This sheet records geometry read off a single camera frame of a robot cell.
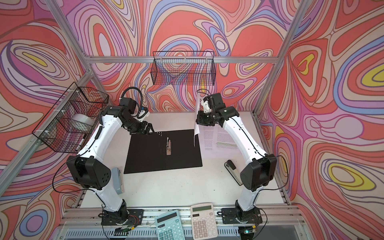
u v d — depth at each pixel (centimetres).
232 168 86
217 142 102
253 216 72
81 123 70
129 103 66
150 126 75
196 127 79
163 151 98
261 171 45
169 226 69
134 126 69
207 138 104
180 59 88
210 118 66
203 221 71
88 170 45
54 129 67
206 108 72
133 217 73
